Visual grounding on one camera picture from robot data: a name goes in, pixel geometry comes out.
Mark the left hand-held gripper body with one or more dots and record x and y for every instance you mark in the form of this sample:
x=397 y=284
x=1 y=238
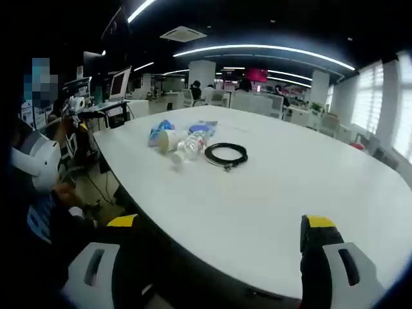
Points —
x=76 y=103

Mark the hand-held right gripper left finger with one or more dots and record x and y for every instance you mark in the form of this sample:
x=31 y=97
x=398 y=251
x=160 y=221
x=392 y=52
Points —
x=128 y=257

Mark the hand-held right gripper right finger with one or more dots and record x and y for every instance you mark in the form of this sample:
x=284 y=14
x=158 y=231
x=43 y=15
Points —
x=315 y=257

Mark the blue plastic snack bag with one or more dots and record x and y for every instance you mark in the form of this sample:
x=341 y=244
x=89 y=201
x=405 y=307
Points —
x=156 y=132

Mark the white paper cup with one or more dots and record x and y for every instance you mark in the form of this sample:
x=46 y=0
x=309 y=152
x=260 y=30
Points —
x=167 y=140

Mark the clear plastic water bottle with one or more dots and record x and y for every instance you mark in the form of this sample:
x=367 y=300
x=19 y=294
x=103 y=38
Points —
x=190 y=146

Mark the packet with blue sponge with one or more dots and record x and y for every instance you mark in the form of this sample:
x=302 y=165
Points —
x=206 y=127

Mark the white laptop desk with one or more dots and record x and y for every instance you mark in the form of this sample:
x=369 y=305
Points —
x=106 y=104

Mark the black monitor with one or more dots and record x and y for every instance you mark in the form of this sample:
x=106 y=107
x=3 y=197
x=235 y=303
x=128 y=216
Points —
x=94 y=64

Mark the white-framed laptop screen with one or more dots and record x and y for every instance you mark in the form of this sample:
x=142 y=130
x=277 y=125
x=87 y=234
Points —
x=117 y=84

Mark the white counter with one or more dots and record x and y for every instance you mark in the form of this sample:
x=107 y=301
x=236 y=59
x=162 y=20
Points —
x=138 y=109

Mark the white table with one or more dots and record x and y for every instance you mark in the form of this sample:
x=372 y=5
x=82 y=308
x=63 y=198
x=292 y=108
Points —
x=257 y=199

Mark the black hanging banner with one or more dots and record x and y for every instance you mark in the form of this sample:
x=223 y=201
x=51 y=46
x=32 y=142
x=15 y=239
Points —
x=117 y=32

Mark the long curved ceiling light strip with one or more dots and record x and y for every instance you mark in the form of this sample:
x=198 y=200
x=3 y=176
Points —
x=264 y=47
x=138 y=11

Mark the square ceiling air vent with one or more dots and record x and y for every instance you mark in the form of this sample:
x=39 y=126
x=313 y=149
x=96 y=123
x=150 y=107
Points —
x=183 y=33

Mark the white square pillar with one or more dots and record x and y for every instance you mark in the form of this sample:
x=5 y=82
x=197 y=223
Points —
x=320 y=87
x=202 y=77

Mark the potted green plant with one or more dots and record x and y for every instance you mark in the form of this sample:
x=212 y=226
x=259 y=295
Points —
x=317 y=107

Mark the white office partition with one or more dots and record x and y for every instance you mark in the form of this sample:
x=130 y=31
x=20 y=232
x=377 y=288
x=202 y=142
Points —
x=257 y=103

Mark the bright window with blinds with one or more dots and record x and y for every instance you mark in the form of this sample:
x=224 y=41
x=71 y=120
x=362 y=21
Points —
x=370 y=96

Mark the blue and white wall poster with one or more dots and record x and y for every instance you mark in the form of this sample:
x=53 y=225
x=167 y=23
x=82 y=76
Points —
x=40 y=119

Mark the pink wall screen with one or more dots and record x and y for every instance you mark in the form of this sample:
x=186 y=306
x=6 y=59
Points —
x=257 y=74

